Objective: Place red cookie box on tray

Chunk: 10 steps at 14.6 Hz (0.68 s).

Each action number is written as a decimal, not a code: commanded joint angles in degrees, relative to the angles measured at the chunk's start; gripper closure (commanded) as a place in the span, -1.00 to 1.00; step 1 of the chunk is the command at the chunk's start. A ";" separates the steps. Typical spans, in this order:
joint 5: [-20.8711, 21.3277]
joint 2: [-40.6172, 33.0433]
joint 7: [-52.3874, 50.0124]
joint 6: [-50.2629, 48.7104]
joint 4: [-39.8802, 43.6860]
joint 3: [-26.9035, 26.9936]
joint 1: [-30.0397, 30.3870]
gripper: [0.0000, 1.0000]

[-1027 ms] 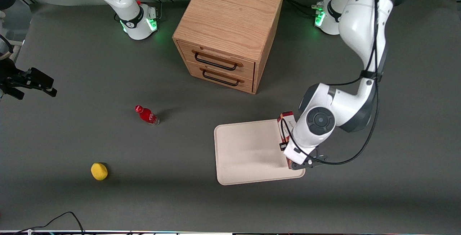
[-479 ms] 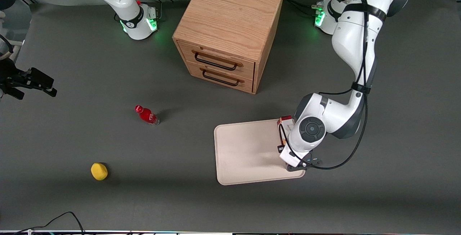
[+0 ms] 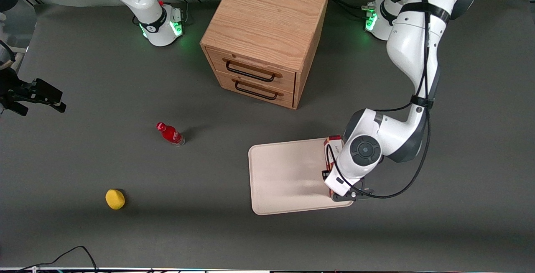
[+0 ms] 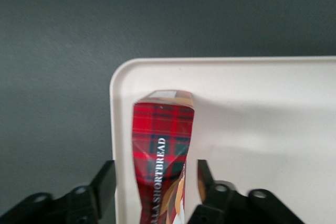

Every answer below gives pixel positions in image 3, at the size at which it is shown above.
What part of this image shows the wooden drawer front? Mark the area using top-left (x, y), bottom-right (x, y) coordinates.
top-left (206, 48), bottom-right (297, 94)
top-left (215, 71), bottom-right (295, 109)

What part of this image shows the wooden two-drawer cabinet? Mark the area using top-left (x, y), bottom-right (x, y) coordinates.
top-left (200, 0), bottom-right (331, 110)

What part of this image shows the black loose table cable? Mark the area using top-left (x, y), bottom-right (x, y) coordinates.
top-left (16, 245), bottom-right (99, 273)

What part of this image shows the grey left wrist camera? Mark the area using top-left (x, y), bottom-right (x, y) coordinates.
top-left (325, 172), bottom-right (355, 197)

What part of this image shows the yellow lemon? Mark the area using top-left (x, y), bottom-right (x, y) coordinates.
top-left (105, 189), bottom-right (126, 210)

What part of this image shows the red plastic bottle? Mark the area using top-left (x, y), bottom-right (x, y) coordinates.
top-left (156, 122), bottom-right (186, 147)

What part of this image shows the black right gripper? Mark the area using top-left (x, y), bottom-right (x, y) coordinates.
top-left (0, 69), bottom-right (67, 117)

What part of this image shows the red plaid cookie box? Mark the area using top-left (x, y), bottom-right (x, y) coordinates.
top-left (324, 135), bottom-right (346, 199)

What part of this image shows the black metal drawer handle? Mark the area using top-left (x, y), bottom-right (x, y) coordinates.
top-left (232, 79), bottom-right (283, 101)
top-left (222, 58), bottom-right (283, 83)

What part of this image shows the black left arm base cable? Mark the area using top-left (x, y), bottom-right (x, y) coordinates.
top-left (329, 0), bottom-right (386, 19)

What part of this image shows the cream plastic tray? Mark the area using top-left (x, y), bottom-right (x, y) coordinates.
top-left (248, 138), bottom-right (355, 216)

